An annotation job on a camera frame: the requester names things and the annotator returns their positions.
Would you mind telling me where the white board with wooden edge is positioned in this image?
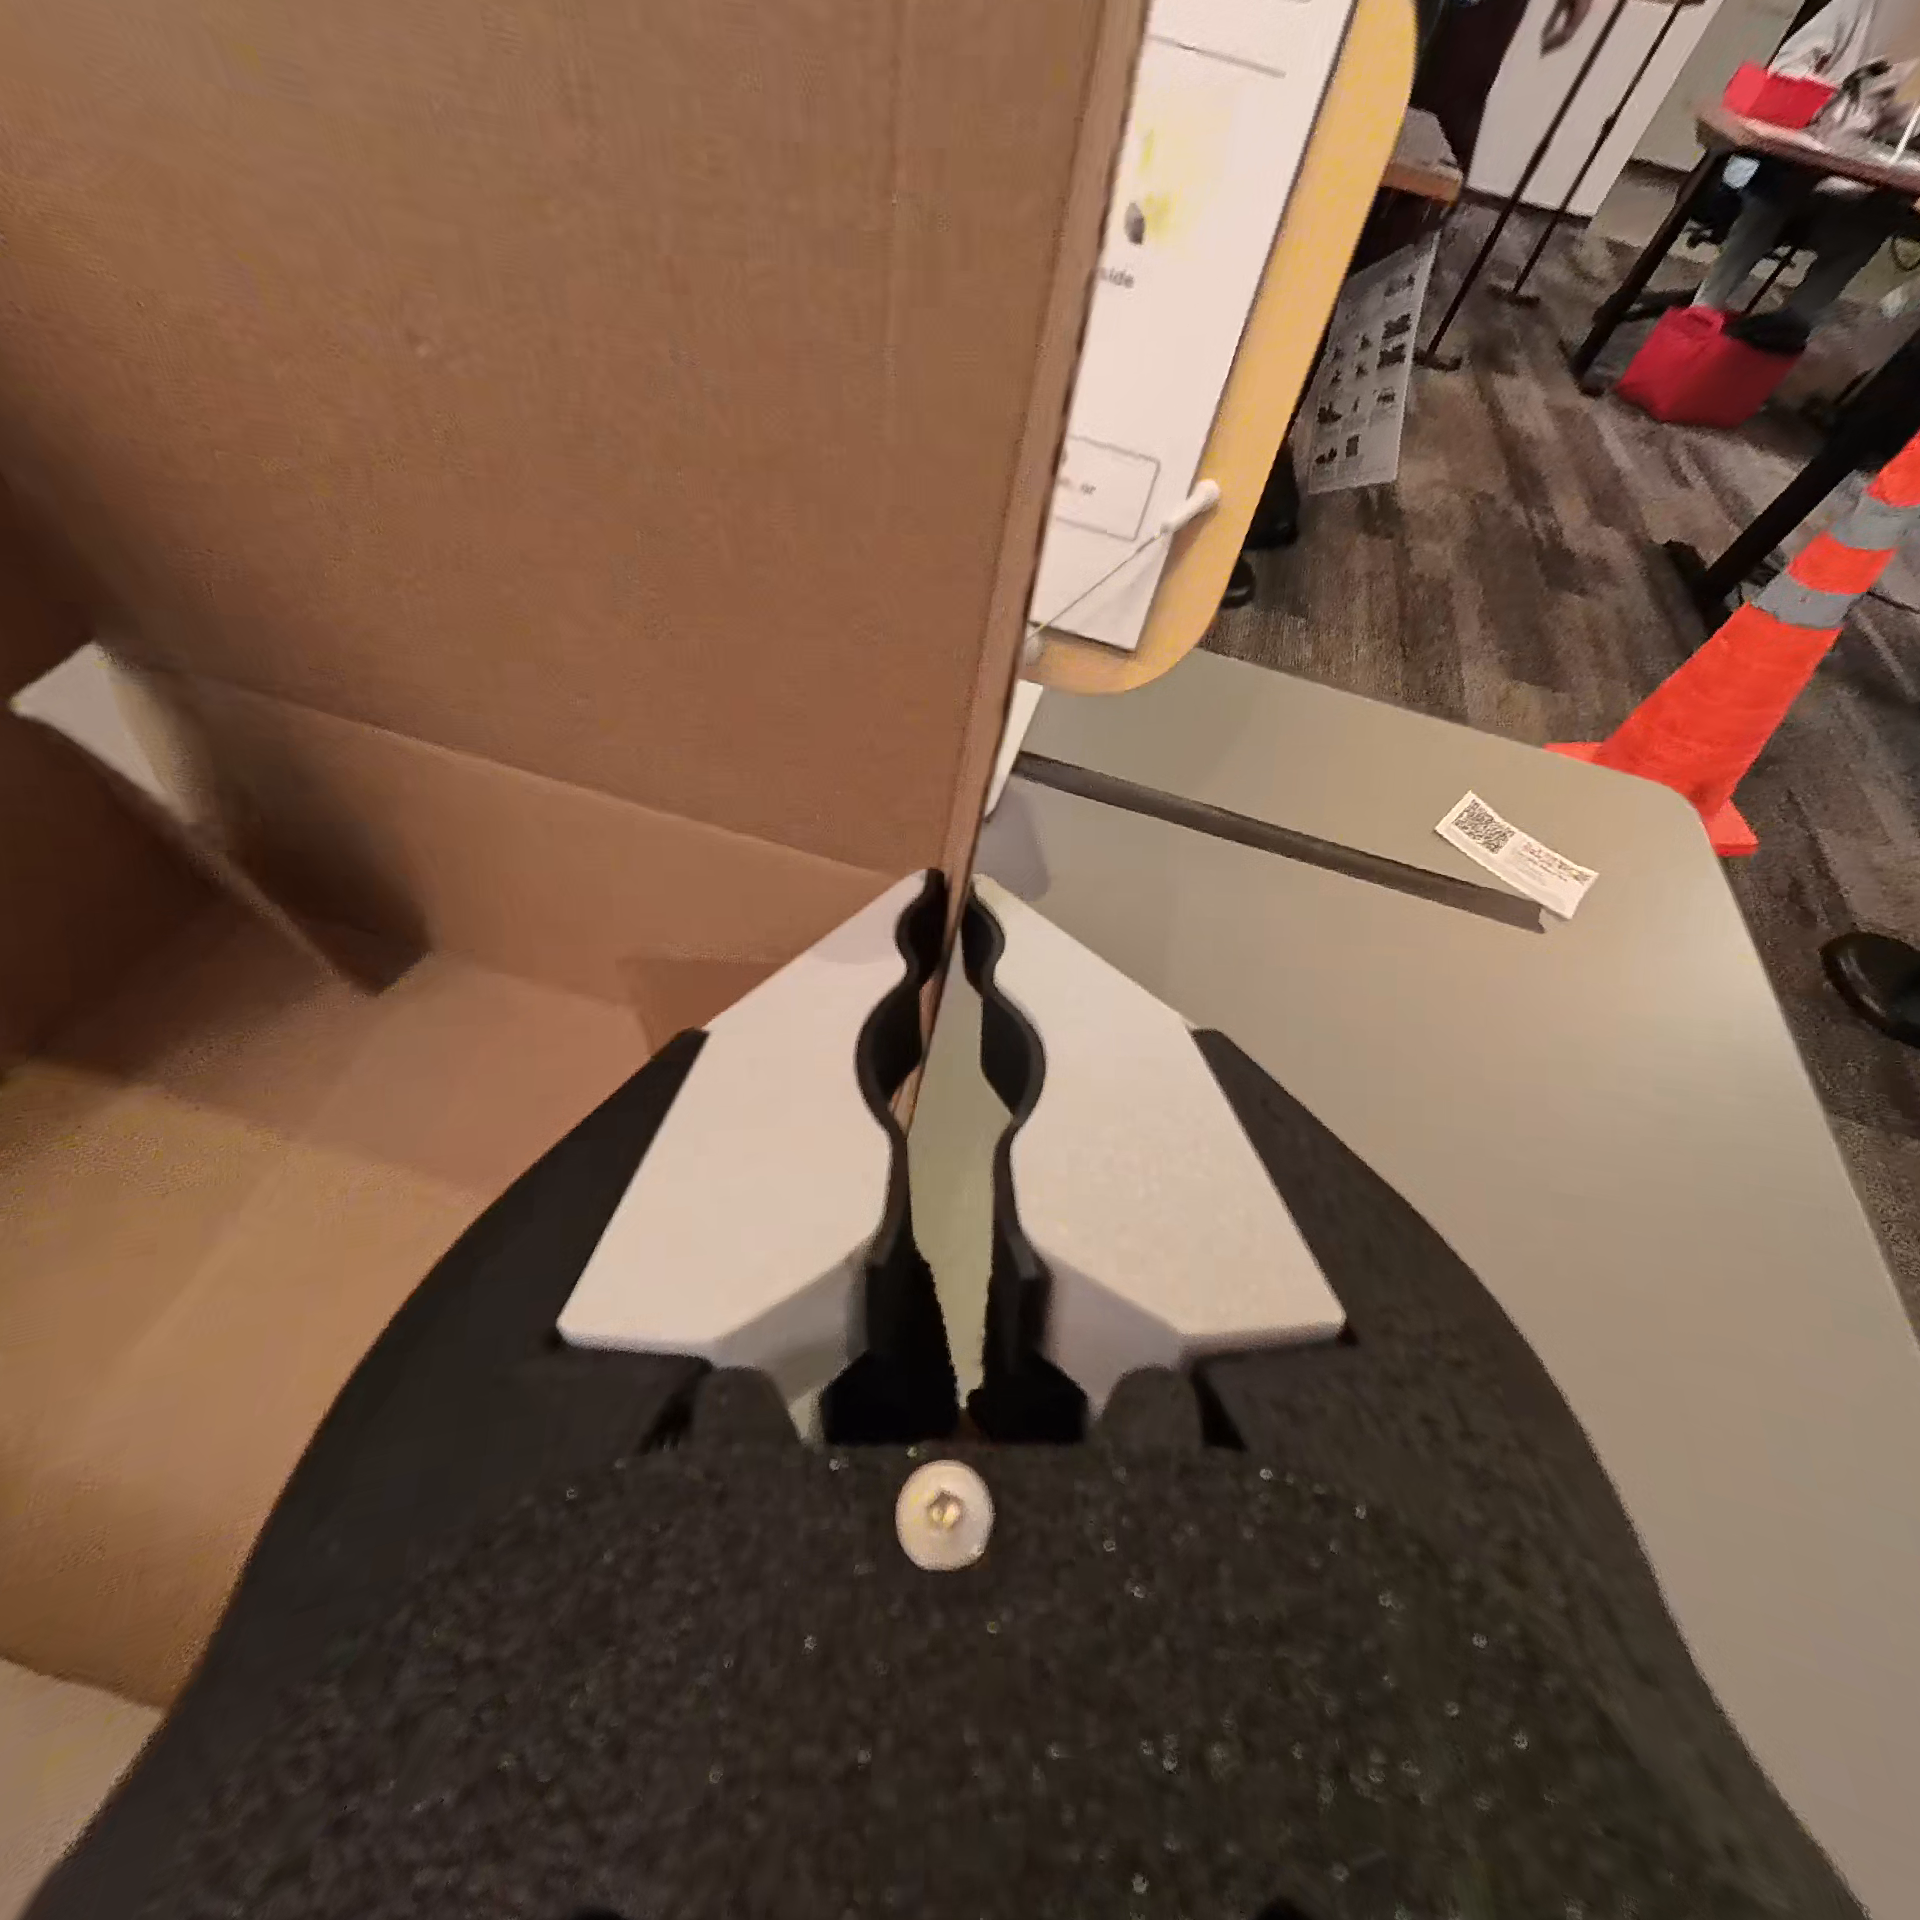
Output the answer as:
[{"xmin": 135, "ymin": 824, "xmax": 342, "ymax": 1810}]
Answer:
[{"xmin": 1026, "ymin": 0, "xmax": 1420, "ymax": 697}]

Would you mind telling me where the red box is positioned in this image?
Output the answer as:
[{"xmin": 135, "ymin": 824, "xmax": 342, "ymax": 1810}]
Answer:
[{"xmin": 1722, "ymin": 61, "xmax": 1841, "ymax": 131}]

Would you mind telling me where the round wooden table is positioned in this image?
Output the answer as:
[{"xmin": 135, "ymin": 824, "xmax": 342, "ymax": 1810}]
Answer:
[{"xmin": 1567, "ymin": 103, "xmax": 1920, "ymax": 397}]

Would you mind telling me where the red bag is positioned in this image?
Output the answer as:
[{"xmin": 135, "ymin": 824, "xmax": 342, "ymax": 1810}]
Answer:
[{"xmin": 1617, "ymin": 306, "xmax": 1802, "ymax": 432}]

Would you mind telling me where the orange traffic cone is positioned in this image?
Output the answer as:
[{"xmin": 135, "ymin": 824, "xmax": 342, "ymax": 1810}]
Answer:
[{"xmin": 1546, "ymin": 434, "xmax": 1920, "ymax": 857}]

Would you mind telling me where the black stand pole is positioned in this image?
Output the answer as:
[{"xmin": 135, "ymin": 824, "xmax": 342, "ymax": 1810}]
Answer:
[{"xmin": 1422, "ymin": 0, "xmax": 1685, "ymax": 371}]

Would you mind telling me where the white code sticker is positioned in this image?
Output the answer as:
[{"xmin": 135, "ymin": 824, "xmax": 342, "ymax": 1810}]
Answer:
[{"xmin": 1435, "ymin": 791, "xmax": 1599, "ymax": 922}]

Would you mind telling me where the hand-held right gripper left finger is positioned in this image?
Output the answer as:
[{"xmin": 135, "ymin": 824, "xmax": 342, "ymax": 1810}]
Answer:
[{"xmin": 556, "ymin": 867, "xmax": 963, "ymax": 1448}]

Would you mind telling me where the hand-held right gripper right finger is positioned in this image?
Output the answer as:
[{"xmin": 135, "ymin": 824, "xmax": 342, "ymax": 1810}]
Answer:
[{"xmin": 959, "ymin": 878, "xmax": 1347, "ymax": 1445}]

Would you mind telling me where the printed paper sheet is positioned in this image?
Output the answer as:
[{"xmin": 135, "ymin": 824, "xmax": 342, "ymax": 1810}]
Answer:
[{"xmin": 1289, "ymin": 241, "xmax": 1442, "ymax": 497}]

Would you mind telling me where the white string with peg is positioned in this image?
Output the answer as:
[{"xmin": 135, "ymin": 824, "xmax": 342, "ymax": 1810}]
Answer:
[{"xmin": 1030, "ymin": 481, "xmax": 1220, "ymax": 640}]

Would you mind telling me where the brown cardboard box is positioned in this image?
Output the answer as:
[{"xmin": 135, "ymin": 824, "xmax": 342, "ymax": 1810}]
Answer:
[{"xmin": 0, "ymin": 0, "xmax": 1157, "ymax": 1713}]

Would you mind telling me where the black shoe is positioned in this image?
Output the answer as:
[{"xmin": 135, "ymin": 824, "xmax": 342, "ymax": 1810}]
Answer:
[{"xmin": 1822, "ymin": 931, "xmax": 1920, "ymax": 1047}]

